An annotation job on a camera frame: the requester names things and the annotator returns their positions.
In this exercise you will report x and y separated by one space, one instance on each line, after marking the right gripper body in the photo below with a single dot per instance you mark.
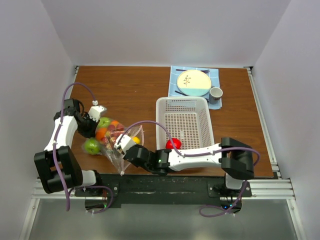
149 167

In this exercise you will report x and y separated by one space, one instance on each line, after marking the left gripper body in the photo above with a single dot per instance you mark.
87 125

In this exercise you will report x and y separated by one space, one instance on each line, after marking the yellow fake lemon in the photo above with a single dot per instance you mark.
136 140

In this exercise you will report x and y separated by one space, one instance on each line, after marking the clear zip top bag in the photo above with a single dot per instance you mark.
104 143

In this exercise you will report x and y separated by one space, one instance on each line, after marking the red fake apple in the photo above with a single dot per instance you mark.
174 143

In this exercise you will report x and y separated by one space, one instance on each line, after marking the white plastic basket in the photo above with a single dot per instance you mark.
186 118

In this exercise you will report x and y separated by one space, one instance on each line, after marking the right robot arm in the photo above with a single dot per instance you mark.
232 156

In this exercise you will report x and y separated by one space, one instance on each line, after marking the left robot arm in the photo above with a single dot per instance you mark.
57 160

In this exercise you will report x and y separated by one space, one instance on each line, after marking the orange fake fruit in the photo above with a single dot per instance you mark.
100 133

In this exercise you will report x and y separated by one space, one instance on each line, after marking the green fake apple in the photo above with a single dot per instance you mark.
104 122
91 146

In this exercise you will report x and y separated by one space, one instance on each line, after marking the cream and blue plate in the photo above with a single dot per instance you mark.
194 83

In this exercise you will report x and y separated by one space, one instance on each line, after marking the blue checkered cloth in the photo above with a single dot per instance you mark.
173 90

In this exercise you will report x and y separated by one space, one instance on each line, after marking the small white cup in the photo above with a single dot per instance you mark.
215 95

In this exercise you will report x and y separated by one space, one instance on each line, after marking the purple plastic fork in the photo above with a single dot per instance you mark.
206 71

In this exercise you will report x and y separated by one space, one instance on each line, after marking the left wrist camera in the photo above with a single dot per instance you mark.
96 111

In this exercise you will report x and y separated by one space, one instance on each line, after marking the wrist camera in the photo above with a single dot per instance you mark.
123 143
96 111

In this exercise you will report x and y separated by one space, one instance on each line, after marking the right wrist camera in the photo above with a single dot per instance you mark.
123 143

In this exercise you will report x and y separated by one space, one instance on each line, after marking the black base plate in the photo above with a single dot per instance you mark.
159 190

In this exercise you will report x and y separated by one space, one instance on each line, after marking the aluminium frame rail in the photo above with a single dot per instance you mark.
272 189

